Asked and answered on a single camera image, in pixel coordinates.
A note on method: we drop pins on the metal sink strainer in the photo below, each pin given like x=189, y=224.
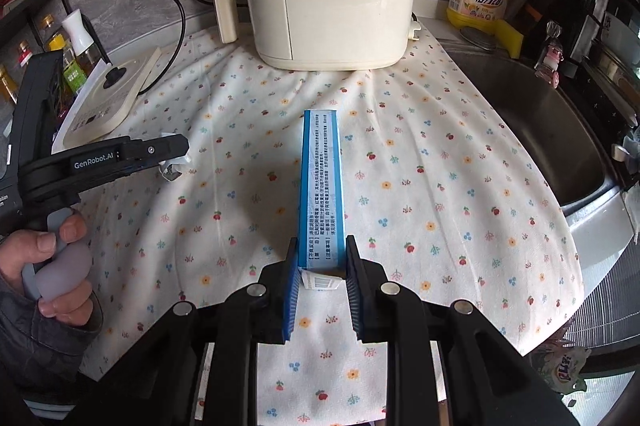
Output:
x=477, y=38

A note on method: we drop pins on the green label bottle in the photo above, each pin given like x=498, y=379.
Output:
x=75, y=73

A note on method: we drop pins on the blue medicine box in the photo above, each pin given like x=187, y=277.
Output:
x=320, y=186

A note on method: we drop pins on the printed snack bag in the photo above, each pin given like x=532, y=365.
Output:
x=565, y=366

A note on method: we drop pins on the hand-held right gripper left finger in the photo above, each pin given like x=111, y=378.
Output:
x=290, y=296

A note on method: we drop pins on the stainless steel sink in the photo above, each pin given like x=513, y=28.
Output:
x=550, y=141

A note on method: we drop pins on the black wall shelf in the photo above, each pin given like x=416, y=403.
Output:
x=30, y=1

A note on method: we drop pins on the white top oil dispenser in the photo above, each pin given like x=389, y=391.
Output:
x=80, y=41

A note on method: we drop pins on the person's left hand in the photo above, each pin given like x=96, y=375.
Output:
x=30, y=248

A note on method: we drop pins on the yellow sponge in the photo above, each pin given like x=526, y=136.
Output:
x=510, y=38

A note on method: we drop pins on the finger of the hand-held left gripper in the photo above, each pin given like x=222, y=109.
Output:
x=150, y=151

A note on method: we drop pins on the person's left forearm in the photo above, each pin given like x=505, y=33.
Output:
x=30, y=356

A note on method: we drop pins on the floral cloth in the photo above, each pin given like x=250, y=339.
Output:
x=425, y=206

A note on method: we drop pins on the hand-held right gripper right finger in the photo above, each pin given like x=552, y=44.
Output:
x=354, y=296

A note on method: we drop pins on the foil wrapper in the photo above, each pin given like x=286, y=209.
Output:
x=175, y=166

